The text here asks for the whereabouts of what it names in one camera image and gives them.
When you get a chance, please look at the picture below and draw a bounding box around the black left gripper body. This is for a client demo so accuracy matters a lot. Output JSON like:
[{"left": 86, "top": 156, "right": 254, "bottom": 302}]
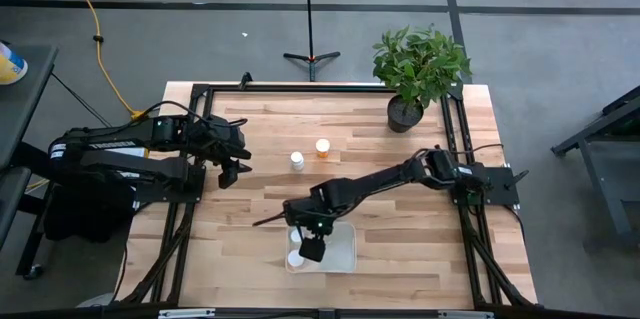
[{"left": 213, "top": 138, "right": 250, "bottom": 163}]

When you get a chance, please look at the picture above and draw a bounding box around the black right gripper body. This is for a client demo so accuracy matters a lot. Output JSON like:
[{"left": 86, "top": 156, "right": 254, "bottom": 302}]
[{"left": 283, "top": 206, "right": 335, "bottom": 239}]

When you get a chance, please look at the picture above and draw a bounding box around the white plastic basket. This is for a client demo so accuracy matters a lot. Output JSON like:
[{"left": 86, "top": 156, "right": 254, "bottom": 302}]
[{"left": 284, "top": 220, "right": 358, "bottom": 275}]

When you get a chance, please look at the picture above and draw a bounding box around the black tripod stand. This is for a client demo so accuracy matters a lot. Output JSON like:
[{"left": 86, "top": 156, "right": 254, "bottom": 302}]
[{"left": 282, "top": 0, "right": 343, "bottom": 83}]

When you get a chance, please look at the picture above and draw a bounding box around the black plant pot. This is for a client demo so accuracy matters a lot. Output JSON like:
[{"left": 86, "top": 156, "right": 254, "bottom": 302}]
[{"left": 386, "top": 93, "right": 426, "bottom": 135}]

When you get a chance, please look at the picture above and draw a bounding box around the black box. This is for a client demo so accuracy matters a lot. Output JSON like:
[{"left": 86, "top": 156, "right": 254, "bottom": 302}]
[{"left": 42, "top": 178, "right": 137, "bottom": 244}]

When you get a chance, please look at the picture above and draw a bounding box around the green leafy plant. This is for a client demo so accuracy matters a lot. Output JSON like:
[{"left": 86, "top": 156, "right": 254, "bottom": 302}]
[{"left": 371, "top": 23, "right": 474, "bottom": 110}]

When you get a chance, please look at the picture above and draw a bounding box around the black side table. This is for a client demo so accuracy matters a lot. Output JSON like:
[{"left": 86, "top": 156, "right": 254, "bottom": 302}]
[{"left": 0, "top": 42, "right": 60, "bottom": 280}]

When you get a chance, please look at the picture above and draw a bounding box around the yellow blue white roll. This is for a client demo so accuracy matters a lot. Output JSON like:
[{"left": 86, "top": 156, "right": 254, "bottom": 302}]
[{"left": 0, "top": 40, "right": 30, "bottom": 86}]

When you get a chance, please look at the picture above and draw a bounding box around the black metal table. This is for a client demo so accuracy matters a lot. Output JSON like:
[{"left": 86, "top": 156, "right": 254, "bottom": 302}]
[{"left": 549, "top": 84, "right": 640, "bottom": 256}]

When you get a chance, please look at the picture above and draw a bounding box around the black aluminium table frame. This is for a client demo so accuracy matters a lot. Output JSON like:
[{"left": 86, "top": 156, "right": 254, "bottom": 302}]
[{"left": 112, "top": 81, "right": 544, "bottom": 310}]

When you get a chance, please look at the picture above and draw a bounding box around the thin black cable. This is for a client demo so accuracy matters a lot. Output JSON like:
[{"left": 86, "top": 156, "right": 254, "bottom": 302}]
[{"left": 49, "top": 71, "right": 114, "bottom": 129}]

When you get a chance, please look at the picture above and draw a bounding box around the yellow power cable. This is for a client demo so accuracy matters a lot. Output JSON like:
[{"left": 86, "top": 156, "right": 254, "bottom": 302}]
[{"left": 52, "top": 0, "right": 152, "bottom": 121}]

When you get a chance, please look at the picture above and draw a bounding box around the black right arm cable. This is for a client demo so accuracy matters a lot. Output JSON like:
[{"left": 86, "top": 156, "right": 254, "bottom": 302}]
[{"left": 448, "top": 142, "right": 506, "bottom": 157}]

